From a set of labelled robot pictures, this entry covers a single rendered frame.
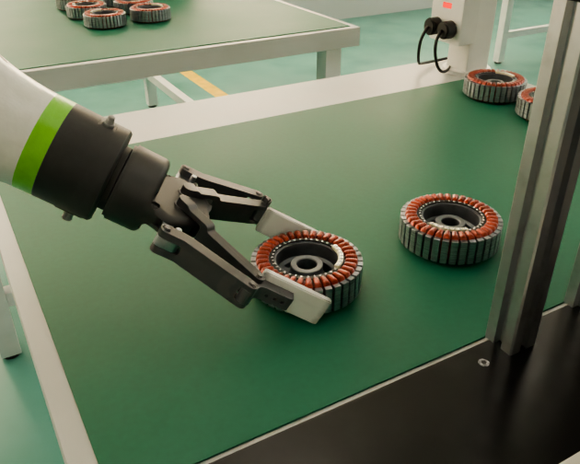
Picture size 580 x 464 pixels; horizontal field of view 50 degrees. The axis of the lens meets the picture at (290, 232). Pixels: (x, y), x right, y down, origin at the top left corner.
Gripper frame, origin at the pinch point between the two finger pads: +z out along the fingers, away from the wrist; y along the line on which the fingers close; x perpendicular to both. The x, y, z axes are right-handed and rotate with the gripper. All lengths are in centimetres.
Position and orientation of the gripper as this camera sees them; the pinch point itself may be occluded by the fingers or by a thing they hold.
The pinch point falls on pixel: (304, 268)
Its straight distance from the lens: 63.0
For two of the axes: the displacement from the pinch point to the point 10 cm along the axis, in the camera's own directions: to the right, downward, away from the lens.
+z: 8.7, 4.3, 2.6
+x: 5.0, -7.5, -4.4
